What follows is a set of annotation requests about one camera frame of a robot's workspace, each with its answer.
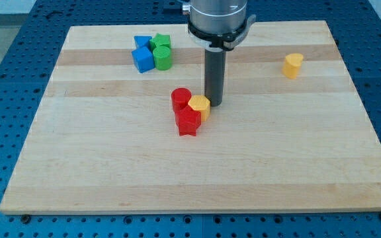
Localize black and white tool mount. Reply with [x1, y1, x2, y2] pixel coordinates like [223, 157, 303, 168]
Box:
[188, 15, 256, 52]

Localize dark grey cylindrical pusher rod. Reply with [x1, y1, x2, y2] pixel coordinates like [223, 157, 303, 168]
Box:
[204, 50, 226, 106]

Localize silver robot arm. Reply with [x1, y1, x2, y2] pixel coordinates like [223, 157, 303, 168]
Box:
[182, 0, 256, 106]

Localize yellow hexagon block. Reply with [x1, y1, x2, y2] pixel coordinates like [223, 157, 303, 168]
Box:
[188, 95, 210, 122]

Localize yellow heart block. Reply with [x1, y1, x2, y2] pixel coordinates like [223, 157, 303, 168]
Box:
[282, 53, 304, 79]

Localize red cylinder block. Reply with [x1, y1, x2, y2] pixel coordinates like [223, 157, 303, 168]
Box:
[171, 87, 192, 113]

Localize green cylinder block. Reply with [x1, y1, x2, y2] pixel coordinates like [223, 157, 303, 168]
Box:
[153, 46, 173, 71]

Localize green star block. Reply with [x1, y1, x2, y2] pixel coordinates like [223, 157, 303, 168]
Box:
[149, 33, 171, 51]

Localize red star block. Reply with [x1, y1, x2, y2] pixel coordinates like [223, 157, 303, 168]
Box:
[175, 106, 201, 136]

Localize blue cube block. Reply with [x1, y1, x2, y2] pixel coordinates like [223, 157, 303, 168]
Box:
[132, 47, 155, 73]

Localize blue triangle block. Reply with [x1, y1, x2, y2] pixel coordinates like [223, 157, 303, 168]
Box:
[134, 36, 152, 50]

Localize wooden board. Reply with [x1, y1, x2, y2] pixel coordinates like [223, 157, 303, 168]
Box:
[0, 20, 381, 215]

